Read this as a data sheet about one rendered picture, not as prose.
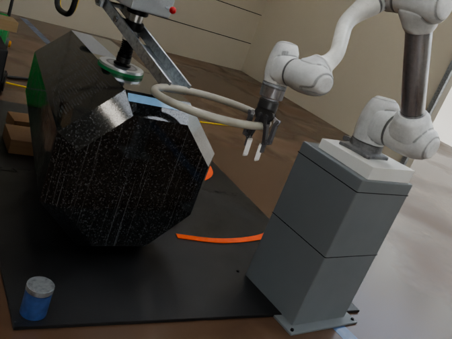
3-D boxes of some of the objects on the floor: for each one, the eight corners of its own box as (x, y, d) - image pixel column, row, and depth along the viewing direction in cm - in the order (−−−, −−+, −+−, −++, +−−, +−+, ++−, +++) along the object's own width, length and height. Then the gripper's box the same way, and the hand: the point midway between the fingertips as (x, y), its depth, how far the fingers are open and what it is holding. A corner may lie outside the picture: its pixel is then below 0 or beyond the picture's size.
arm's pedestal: (296, 266, 312) (353, 144, 286) (356, 323, 277) (428, 190, 251) (231, 271, 280) (288, 134, 255) (290, 335, 245) (364, 185, 220)
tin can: (22, 301, 201) (30, 273, 197) (49, 307, 203) (57, 279, 199) (15, 317, 192) (23, 288, 188) (44, 323, 194) (52, 295, 190)
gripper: (294, 106, 195) (274, 165, 201) (254, 91, 202) (236, 148, 208) (286, 106, 188) (266, 167, 194) (245, 90, 196) (227, 150, 202)
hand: (253, 150), depth 200 cm, fingers closed on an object, 4 cm apart
